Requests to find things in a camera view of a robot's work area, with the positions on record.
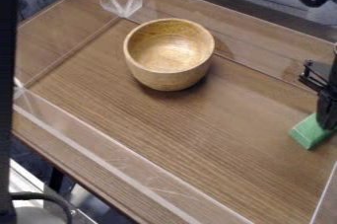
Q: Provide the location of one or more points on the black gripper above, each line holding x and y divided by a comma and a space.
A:
319, 76

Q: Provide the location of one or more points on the green rectangular block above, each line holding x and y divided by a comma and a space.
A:
308, 133

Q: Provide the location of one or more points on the light wooden bowl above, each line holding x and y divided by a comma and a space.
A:
168, 53

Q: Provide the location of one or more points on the clear acrylic front barrier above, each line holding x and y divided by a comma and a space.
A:
126, 179

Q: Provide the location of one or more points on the black table leg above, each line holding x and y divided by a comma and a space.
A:
56, 180

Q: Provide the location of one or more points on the clear acrylic corner bracket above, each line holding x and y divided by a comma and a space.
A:
123, 8

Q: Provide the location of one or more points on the grey metal base plate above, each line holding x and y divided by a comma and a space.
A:
46, 213

